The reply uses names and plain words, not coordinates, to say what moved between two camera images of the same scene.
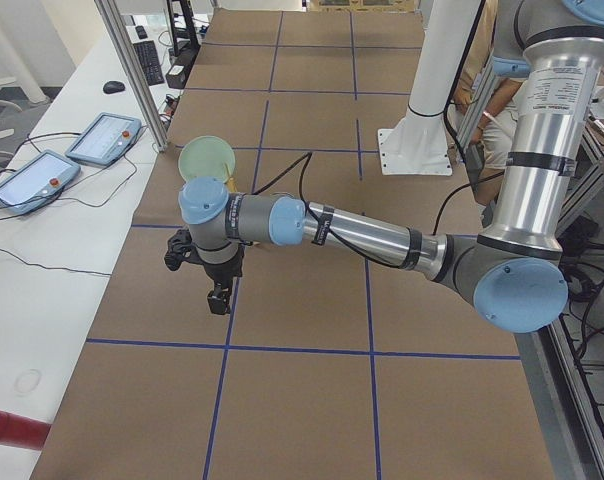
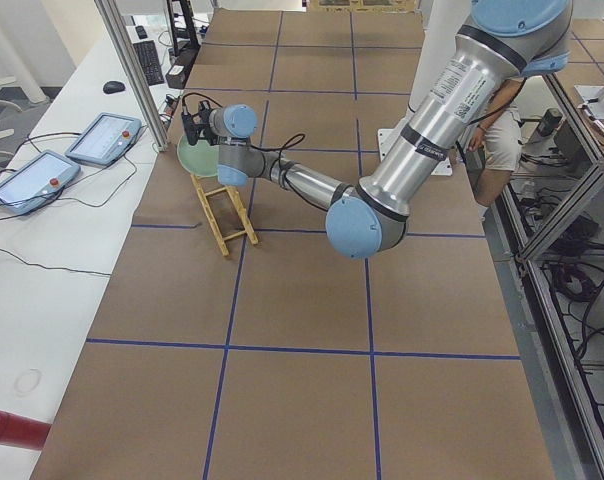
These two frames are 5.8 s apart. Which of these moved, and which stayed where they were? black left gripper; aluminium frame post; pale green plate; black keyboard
Moved: black left gripper
Stayed: black keyboard; aluminium frame post; pale green plate
